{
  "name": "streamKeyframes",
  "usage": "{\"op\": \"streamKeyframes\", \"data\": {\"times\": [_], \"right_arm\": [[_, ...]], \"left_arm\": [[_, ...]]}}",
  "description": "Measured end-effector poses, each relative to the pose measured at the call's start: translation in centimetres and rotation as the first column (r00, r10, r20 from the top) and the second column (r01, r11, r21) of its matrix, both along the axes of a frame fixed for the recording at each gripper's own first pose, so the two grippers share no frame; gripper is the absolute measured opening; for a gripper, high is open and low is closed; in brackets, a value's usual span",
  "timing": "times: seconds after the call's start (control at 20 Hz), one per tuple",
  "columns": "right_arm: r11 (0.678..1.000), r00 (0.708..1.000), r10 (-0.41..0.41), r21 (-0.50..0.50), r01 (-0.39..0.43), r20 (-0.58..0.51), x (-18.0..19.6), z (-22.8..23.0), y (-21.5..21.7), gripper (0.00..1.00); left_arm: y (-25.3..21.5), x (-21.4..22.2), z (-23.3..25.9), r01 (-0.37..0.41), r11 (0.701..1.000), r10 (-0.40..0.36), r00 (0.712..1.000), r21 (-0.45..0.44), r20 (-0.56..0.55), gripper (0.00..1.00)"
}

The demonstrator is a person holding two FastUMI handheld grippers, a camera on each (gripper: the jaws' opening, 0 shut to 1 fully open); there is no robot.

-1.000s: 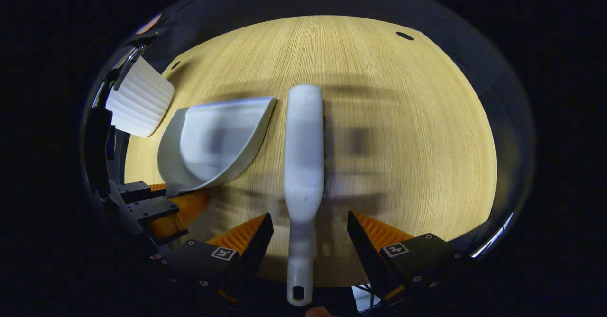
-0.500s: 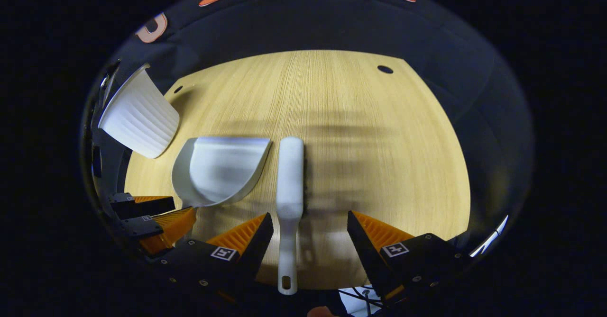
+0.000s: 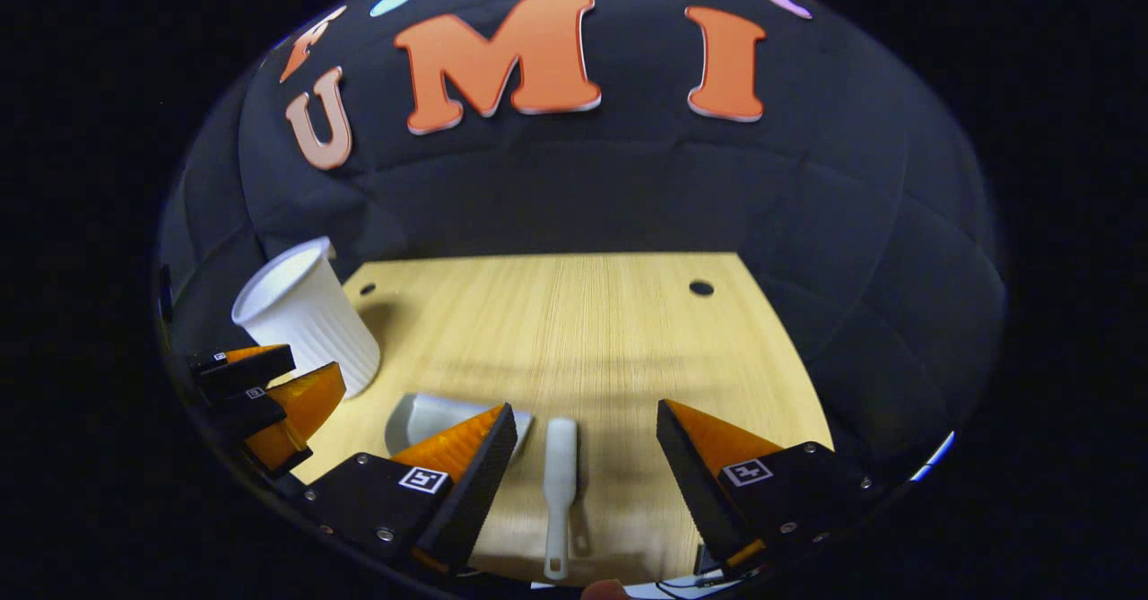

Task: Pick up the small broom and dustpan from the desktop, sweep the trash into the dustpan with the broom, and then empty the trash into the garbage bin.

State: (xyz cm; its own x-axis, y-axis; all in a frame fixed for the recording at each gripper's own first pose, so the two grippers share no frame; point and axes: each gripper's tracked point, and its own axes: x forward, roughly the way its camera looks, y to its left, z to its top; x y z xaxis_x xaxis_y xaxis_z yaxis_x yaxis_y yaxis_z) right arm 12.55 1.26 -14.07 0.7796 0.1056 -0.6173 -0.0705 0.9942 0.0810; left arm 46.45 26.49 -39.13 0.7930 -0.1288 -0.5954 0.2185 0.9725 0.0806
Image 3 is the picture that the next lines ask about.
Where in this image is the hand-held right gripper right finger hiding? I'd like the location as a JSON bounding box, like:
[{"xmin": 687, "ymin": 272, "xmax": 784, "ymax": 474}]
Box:
[{"xmin": 656, "ymin": 399, "xmax": 875, "ymax": 578}]

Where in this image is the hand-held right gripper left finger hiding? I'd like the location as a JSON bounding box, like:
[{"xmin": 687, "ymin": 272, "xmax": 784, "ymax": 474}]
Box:
[{"xmin": 300, "ymin": 403, "xmax": 519, "ymax": 578}]

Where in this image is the white ribbed garbage bin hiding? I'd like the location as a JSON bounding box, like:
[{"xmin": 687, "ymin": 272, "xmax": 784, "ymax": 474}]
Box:
[{"xmin": 230, "ymin": 236, "xmax": 382, "ymax": 400}]

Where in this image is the small white dustpan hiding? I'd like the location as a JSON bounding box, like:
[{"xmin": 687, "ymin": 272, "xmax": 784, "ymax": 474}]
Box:
[{"xmin": 384, "ymin": 392, "xmax": 534, "ymax": 457}]

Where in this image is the wooden desktop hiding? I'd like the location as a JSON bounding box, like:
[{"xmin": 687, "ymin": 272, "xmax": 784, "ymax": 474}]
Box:
[{"xmin": 291, "ymin": 252, "xmax": 835, "ymax": 587}]

